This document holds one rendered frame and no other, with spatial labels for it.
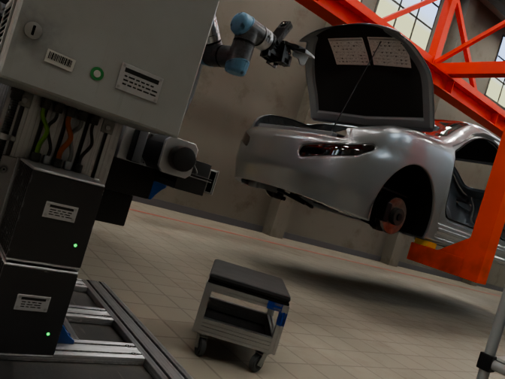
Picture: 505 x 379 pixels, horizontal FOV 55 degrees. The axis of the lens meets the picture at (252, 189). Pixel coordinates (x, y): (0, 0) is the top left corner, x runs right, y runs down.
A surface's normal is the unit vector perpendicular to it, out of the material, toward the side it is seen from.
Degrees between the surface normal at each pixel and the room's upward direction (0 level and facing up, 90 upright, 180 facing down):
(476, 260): 90
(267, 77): 90
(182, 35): 90
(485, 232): 90
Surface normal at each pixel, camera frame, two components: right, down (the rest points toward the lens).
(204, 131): 0.55, 0.17
